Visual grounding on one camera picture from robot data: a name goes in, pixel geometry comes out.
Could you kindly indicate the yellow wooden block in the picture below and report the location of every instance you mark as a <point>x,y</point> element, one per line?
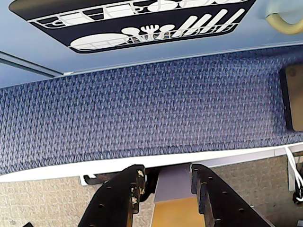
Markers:
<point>175,214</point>

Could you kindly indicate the blue toy kitchen cabinet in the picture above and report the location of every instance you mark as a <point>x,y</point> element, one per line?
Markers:
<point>35,47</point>

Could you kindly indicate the blue woven rug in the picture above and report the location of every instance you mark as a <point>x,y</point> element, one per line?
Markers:
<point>151,104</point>

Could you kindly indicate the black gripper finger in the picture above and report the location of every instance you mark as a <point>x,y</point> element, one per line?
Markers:
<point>113,203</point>
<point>220,203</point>

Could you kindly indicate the dark dishwasher door print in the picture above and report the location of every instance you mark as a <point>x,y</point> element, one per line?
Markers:
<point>78,30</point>

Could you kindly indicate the grey square post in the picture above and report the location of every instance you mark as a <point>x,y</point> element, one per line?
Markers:
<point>174,184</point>

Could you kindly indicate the wooden board with dark edge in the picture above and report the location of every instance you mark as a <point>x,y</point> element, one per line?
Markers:
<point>296,99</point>

